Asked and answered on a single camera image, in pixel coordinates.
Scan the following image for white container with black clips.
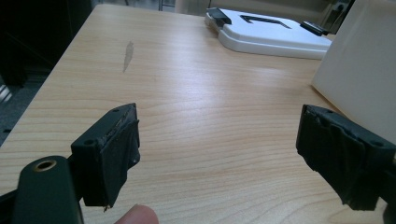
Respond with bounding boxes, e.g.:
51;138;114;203
204;7;332;61

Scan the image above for white box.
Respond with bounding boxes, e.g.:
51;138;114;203
311;0;396;146

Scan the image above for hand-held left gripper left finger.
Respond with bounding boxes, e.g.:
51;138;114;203
70;103;141;208

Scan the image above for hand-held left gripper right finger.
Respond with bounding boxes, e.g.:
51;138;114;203
295;104;396;212

